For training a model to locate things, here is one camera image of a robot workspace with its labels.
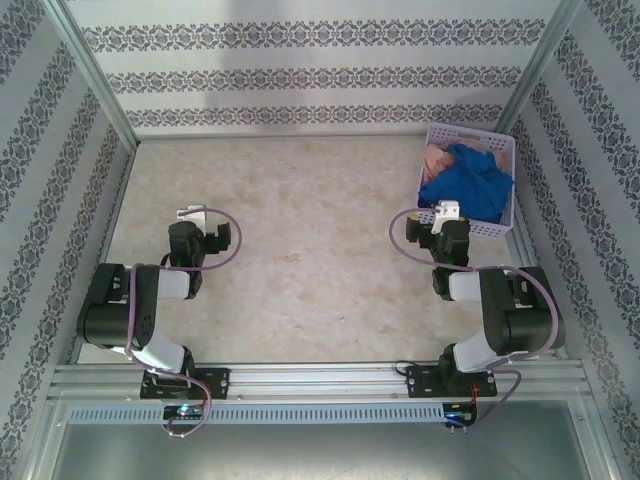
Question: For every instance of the peach pink garment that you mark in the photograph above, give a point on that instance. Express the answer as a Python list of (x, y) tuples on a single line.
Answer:
[(437, 160)]

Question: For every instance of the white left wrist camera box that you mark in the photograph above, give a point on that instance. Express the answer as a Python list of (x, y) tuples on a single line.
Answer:
[(197, 217)]

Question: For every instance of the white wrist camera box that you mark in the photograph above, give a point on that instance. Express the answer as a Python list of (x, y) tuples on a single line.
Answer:
[(197, 217), (447, 210)]

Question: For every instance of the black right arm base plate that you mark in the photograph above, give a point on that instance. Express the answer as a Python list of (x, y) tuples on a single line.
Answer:
[(420, 382)]

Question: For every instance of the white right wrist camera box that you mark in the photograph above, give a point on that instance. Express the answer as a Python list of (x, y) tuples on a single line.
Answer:
[(447, 210)]

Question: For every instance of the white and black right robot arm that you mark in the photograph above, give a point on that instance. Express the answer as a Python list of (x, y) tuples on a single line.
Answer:
[(525, 320)]

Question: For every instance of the aluminium frame post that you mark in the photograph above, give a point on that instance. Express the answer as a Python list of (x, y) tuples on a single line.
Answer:
[(90, 70), (540, 65)]

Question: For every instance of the grey sheet metal panel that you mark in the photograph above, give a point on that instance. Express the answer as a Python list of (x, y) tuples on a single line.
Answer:
[(320, 455)]

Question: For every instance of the aluminium mounting rail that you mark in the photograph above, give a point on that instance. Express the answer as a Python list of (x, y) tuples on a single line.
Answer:
[(310, 380)]

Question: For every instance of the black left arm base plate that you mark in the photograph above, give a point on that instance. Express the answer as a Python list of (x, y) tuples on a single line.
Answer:
[(217, 382)]

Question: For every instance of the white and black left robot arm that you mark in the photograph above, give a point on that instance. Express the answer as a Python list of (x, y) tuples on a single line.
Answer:
[(115, 320)]

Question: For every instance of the blue printed t-shirt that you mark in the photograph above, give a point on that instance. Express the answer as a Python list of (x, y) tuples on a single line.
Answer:
[(465, 185)]

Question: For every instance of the lavender plastic lattice basket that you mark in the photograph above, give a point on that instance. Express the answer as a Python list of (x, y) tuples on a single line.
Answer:
[(490, 230)]

